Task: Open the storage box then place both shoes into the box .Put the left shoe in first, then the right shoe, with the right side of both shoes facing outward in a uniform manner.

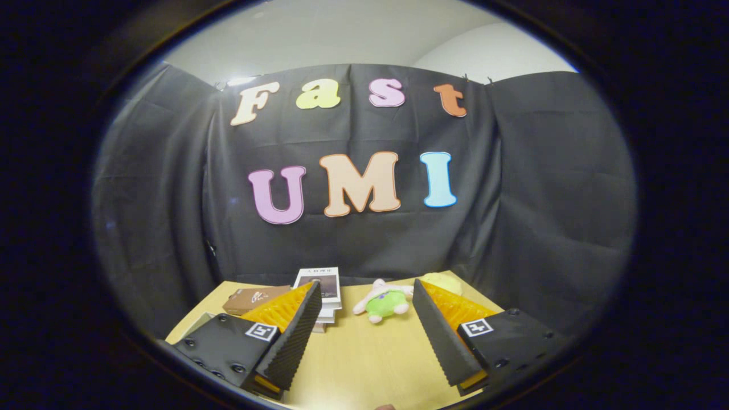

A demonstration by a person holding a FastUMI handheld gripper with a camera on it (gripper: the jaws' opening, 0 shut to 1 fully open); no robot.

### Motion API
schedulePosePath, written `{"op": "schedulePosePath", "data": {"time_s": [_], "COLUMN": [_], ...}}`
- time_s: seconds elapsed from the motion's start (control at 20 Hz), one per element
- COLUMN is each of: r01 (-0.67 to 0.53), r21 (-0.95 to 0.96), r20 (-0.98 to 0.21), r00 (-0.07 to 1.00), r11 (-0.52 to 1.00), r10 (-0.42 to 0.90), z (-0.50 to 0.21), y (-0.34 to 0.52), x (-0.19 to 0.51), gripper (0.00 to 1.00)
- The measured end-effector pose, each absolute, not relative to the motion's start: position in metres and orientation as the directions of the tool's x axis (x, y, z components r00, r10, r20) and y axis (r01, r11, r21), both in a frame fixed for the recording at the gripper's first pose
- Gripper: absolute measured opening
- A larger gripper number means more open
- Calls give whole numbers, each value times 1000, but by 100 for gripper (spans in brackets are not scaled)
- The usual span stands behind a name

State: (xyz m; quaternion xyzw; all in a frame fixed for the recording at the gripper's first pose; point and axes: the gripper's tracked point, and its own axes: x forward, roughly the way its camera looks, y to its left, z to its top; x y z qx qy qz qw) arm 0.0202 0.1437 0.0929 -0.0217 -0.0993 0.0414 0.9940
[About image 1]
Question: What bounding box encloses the black backdrop cloth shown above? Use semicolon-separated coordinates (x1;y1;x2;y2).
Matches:
93;63;637;343

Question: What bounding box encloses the green plush toy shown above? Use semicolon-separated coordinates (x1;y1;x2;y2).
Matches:
353;278;415;325

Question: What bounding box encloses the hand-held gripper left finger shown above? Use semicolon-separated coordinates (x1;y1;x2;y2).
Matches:
173;281;323;401

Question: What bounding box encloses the white book with grey cover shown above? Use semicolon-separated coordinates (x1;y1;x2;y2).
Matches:
293;267;343;311

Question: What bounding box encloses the grey fabric storage box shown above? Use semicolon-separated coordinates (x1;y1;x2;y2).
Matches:
181;311;218;341

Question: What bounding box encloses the yellow plush toy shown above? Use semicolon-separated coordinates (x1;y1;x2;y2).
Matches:
421;272;464;297

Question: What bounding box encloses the brown flat carton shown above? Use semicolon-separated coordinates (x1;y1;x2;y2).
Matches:
223;285;293;316

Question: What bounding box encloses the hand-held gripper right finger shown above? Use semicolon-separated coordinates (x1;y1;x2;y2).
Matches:
412;278;572;397

